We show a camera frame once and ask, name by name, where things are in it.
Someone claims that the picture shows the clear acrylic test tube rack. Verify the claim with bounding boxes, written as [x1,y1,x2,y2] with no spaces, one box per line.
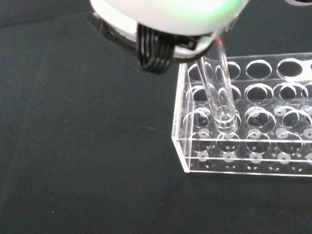
[171,52,312,177]

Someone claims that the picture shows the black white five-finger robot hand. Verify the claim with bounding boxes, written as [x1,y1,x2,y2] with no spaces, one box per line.
[86,0,251,74]

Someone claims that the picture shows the black bench cloth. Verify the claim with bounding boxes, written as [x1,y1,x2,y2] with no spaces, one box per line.
[0,0,312,234]

